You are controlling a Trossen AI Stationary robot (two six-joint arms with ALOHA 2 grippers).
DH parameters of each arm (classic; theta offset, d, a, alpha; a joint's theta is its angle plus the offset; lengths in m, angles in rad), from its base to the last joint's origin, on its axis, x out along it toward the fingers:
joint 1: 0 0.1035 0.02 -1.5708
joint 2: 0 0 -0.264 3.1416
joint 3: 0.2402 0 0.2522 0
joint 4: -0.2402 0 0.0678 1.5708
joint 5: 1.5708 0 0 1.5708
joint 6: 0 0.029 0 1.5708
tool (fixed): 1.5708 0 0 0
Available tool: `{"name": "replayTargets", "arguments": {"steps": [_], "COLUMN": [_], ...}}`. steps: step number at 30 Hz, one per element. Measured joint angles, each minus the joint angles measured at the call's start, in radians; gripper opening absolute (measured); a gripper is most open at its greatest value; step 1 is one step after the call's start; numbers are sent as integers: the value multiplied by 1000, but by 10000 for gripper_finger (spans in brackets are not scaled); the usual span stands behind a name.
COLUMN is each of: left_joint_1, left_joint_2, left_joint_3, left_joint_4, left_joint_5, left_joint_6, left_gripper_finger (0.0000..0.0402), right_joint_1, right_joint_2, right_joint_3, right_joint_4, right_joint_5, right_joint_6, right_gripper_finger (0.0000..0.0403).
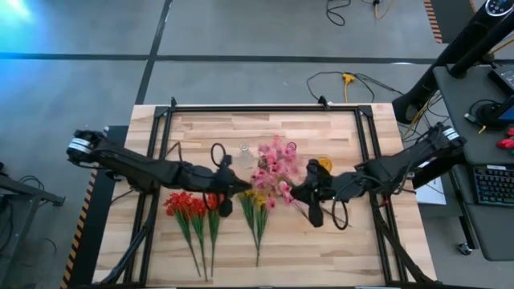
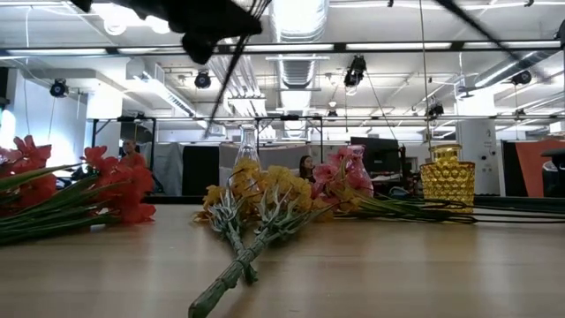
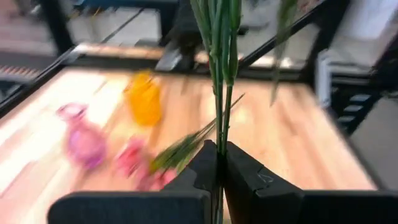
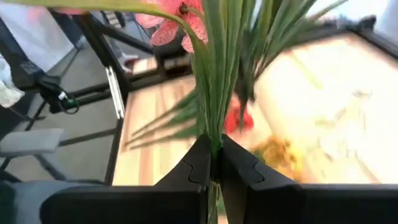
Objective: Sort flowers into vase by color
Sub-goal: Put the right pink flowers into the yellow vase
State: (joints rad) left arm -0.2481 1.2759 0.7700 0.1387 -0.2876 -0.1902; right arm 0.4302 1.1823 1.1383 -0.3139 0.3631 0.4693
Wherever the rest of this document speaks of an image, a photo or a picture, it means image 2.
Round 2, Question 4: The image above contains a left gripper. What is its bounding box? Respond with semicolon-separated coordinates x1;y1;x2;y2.
167;0;265;65

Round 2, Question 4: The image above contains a red artificial flower bunch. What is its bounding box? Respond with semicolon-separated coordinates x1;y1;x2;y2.
0;145;158;246
0;134;59;217

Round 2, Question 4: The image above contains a clear glass vase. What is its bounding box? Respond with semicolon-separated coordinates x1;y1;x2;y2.
229;123;267;186

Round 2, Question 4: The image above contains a pink glass vase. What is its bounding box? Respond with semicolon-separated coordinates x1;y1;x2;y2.
348;144;375;199

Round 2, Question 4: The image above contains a yellow glass vase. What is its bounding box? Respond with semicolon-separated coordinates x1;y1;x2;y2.
418;143;477;216

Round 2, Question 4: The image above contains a black partition panel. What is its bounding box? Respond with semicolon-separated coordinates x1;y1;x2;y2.
182;145;221;197

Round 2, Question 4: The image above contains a grey fabric cover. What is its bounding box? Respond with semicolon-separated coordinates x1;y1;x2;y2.
152;141;185;196

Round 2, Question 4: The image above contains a person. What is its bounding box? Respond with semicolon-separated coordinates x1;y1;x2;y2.
119;139;147;170
298;154;316;184

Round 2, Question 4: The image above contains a black computer monitor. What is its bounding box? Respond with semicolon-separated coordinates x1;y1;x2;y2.
350;136;401;174

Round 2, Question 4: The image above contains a black overhead light bar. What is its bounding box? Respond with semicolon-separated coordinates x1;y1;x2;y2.
0;40;565;57

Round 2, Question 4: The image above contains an orange partition panel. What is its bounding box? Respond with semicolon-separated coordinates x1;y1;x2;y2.
514;140;565;198

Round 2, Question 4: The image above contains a black office chair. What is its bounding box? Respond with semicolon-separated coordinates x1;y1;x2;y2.
541;148;565;198

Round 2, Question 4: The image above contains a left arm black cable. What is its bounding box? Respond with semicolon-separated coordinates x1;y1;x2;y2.
203;0;274;136

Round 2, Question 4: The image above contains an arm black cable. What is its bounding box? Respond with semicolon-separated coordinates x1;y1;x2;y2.
203;0;274;136
441;0;521;61

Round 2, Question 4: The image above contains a silver ventilation duct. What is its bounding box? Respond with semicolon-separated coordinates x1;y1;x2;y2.
268;0;330;89

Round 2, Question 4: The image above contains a black aluminium table frame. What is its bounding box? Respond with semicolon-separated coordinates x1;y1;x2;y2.
143;193;565;213

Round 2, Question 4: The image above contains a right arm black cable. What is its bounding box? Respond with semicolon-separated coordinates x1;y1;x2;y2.
441;0;521;61

